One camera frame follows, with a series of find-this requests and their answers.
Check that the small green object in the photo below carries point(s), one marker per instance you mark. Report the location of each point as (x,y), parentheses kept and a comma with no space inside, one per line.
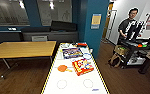
(144,45)

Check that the yellow paper wall sign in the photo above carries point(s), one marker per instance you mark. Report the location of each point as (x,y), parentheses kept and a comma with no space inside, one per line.
(96,21)

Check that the interior glass window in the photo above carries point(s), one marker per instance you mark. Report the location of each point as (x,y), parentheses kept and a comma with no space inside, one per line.
(54,11)
(9,12)

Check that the blue board game box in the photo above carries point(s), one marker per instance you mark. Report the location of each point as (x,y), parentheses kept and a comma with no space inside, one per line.
(72,52)

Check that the wooden table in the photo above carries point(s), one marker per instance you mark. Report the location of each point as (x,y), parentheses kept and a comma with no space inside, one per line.
(22,49)

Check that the low dark grey sofa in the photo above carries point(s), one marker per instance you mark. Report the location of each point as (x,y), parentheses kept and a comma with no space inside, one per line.
(6,36)

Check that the person in dark shirt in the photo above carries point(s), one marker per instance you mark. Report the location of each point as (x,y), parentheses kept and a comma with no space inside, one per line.
(130,26)

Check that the white blue-rimmed bowl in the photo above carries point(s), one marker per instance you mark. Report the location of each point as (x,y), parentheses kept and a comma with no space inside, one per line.
(86,55)

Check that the small orange object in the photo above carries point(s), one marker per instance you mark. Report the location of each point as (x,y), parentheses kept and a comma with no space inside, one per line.
(140,45)

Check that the brown and black bag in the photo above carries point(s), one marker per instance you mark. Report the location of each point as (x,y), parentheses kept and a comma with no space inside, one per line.
(116,60)

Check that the brown wooden door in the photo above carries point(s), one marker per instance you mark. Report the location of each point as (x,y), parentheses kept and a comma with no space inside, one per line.
(108,21)

